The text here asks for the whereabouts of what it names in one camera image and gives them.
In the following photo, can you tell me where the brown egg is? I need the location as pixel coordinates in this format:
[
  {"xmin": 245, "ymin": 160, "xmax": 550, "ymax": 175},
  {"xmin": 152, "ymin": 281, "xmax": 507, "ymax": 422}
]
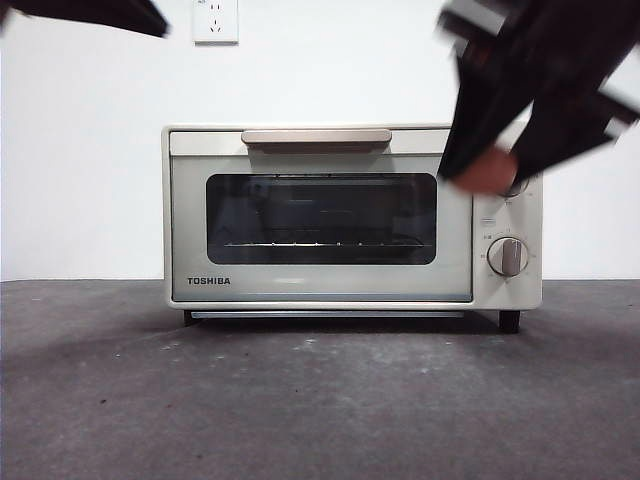
[{"xmin": 455, "ymin": 148, "xmax": 521, "ymax": 196}]

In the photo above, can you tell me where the silver crumb tray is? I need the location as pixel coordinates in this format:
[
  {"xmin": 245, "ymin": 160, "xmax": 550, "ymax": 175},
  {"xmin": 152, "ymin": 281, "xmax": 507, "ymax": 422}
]
[{"xmin": 188, "ymin": 309, "xmax": 467, "ymax": 322}]

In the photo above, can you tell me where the cream white toaster oven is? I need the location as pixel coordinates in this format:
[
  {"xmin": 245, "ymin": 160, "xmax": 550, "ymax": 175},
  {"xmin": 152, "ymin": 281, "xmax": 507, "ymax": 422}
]
[{"xmin": 160, "ymin": 121, "xmax": 544, "ymax": 334}]

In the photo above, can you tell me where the metal wire oven rack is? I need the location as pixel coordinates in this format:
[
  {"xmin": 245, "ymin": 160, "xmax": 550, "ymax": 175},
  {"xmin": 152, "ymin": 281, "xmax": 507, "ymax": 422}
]
[{"xmin": 223, "ymin": 240, "xmax": 421, "ymax": 250}]

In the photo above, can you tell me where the small beige oven knob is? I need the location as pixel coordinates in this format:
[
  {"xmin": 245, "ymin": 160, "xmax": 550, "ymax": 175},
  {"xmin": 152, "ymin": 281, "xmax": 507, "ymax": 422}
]
[{"xmin": 487, "ymin": 237, "xmax": 530, "ymax": 277}]

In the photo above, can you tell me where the oven door with beige handle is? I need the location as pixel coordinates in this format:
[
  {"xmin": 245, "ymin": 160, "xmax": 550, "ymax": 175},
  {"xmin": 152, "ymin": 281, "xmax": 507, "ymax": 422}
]
[{"xmin": 169, "ymin": 128, "xmax": 474, "ymax": 304}]

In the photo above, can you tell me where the white wall socket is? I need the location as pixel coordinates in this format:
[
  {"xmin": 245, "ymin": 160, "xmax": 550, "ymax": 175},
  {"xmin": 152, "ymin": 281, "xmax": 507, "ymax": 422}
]
[{"xmin": 193, "ymin": 0, "xmax": 240, "ymax": 46}]

